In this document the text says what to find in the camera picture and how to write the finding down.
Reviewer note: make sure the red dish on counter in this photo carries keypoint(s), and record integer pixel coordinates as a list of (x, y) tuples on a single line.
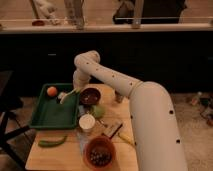
[(38, 23)]

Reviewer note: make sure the green pea pod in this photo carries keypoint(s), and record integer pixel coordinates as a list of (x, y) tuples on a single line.
[(49, 144)]

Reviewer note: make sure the orange ball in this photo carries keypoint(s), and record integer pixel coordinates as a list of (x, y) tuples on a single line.
[(52, 91)]

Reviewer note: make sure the white round container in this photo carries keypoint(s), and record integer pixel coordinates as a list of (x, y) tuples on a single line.
[(87, 123)]

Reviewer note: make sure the orange bowl with beads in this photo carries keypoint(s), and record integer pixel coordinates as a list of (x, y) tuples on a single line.
[(99, 154)]

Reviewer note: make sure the blue and green sponge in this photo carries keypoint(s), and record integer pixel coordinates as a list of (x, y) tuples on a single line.
[(97, 111)]

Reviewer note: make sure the person in dark clothing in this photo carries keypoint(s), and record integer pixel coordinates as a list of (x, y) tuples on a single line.
[(154, 12)]

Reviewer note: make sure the yellow handled tool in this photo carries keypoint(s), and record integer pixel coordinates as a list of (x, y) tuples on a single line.
[(126, 138)]

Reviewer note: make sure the wooden block with dark stripe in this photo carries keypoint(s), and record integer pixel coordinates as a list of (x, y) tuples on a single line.
[(112, 129)]

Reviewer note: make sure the dark maroon bowl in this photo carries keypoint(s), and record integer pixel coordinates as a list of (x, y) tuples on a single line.
[(90, 96)]

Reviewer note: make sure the small metal cup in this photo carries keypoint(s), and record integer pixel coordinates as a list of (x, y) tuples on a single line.
[(119, 98)]

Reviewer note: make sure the black chair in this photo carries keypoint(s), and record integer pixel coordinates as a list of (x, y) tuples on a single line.
[(8, 113)]

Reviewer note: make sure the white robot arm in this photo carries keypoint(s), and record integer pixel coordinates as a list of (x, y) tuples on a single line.
[(155, 129)]

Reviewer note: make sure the beige wooden gripper block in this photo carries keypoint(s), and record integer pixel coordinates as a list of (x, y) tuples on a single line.
[(77, 89)]

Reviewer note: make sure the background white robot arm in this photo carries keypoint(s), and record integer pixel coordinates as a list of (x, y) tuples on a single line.
[(73, 9)]

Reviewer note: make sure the green plastic tray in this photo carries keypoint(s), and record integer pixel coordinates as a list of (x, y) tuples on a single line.
[(50, 114)]

